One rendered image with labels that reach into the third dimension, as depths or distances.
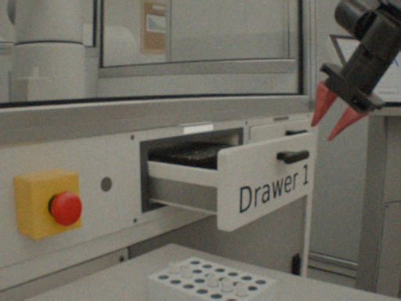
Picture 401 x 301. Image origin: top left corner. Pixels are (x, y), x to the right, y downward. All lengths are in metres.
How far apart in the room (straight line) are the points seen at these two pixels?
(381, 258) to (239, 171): 1.13
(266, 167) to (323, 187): 1.89
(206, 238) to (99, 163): 0.33
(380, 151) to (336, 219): 1.05
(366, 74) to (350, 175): 1.83
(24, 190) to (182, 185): 0.24
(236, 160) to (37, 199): 0.26
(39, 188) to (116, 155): 0.17
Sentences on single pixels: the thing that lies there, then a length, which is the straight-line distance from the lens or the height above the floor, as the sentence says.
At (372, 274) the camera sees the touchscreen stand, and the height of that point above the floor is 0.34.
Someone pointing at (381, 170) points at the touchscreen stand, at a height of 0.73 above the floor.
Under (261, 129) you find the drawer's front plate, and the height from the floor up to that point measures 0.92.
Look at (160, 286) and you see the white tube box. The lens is 0.49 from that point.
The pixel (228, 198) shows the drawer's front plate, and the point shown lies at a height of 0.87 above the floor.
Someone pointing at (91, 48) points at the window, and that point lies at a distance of 0.62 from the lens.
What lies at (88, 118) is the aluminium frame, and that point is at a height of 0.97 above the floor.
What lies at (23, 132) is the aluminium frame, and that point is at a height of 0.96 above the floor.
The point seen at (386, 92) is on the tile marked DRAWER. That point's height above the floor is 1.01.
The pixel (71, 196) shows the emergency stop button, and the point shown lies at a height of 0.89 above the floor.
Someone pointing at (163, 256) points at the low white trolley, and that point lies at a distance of 0.66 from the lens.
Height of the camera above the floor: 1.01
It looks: 8 degrees down
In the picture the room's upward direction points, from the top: straight up
